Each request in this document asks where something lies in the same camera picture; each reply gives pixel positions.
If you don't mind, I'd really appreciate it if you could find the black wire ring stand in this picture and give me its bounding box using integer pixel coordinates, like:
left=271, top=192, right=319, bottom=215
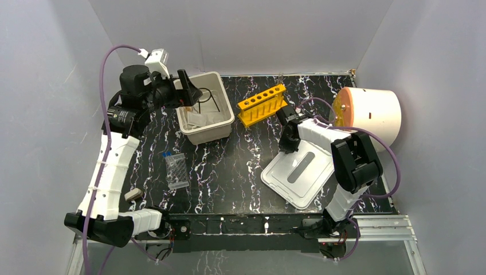
left=197, top=88, right=221, bottom=113

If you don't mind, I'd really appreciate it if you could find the white bin lid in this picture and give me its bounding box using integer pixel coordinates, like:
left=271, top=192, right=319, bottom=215
left=261, top=141, right=334, bottom=210

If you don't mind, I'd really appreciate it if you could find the white plastic packet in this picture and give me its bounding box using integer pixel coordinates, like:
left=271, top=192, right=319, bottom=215
left=186, top=112, right=217, bottom=129

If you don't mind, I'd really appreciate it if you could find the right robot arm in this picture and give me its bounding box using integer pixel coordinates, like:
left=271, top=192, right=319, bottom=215
left=276, top=105, right=383, bottom=237

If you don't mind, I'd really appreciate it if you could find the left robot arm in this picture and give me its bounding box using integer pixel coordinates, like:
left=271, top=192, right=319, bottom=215
left=64, top=65, right=202, bottom=248

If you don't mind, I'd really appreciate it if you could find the white plastic bin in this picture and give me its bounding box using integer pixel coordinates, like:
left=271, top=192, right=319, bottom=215
left=176, top=72, right=235, bottom=145

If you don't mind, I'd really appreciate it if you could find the yellow test tube rack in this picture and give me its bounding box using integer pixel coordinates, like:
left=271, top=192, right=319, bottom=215
left=237, top=84, right=288, bottom=128

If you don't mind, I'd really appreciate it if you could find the clear acrylic tube rack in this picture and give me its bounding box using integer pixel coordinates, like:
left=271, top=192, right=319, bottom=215
left=164, top=153, right=190, bottom=190

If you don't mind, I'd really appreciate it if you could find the white cylindrical centrifuge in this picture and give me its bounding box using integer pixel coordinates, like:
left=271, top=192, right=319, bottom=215
left=332, top=87, right=402, bottom=146

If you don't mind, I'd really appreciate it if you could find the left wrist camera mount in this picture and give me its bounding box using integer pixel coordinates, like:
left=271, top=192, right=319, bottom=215
left=138, top=48, right=170, bottom=78

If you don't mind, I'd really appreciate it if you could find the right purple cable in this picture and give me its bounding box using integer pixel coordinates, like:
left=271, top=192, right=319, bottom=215
left=297, top=97, right=402, bottom=262

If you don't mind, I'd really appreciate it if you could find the purple cable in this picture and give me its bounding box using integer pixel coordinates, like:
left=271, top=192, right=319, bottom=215
left=297, top=97, right=402, bottom=262
left=81, top=45, right=149, bottom=275

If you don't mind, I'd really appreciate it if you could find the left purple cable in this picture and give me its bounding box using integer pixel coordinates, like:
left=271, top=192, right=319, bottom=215
left=81, top=45, right=149, bottom=275

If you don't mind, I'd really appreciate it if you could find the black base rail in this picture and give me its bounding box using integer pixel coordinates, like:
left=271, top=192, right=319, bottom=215
left=113, top=213, right=381, bottom=254

